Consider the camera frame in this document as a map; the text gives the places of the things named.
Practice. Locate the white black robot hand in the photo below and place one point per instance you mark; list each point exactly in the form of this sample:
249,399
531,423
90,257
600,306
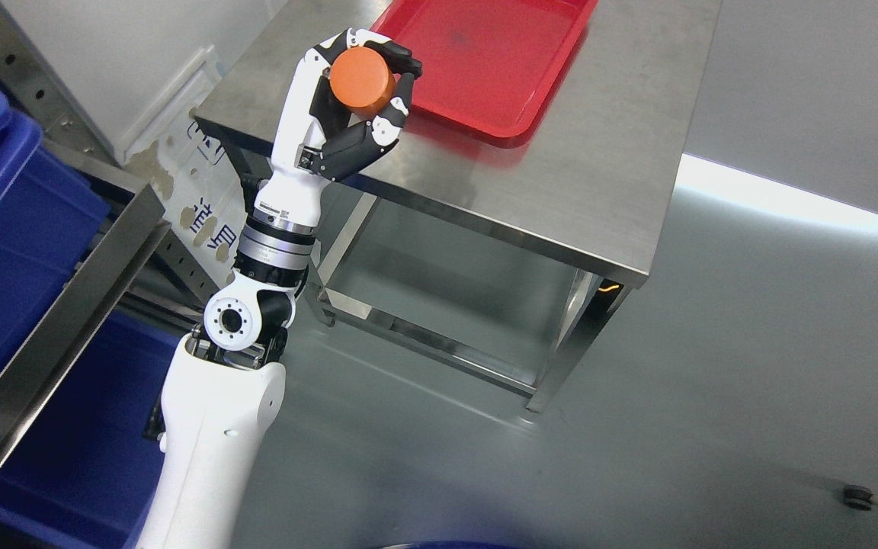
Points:
314,145

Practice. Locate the orange cylindrical capacitor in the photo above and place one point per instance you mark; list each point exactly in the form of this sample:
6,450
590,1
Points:
361,80

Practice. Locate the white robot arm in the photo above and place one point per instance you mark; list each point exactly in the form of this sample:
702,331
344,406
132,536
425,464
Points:
224,388

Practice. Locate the red plastic tray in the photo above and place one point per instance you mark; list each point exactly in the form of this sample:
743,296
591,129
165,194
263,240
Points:
490,67

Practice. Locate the stainless steel table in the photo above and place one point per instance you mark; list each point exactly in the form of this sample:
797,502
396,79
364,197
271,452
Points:
588,188

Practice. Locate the blue lower bin far left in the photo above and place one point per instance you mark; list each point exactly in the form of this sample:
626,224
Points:
83,475

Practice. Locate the steel shelf front rail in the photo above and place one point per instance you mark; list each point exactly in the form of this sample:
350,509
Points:
32,376

